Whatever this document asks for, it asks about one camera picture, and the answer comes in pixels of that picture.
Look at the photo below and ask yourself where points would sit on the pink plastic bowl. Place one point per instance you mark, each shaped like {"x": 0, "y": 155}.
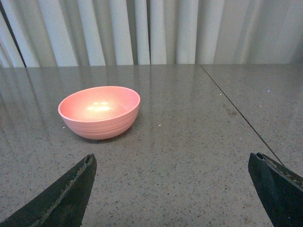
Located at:
{"x": 100, "y": 113}

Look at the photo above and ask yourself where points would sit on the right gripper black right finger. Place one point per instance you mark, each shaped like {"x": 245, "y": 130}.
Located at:
{"x": 279, "y": 189}

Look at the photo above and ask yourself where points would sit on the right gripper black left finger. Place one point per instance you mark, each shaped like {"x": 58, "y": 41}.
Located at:
{"x": 63, "y": 203}

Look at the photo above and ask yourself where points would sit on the white pleated curtain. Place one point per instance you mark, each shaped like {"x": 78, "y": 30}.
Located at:
{"x": 47, "y": 33}

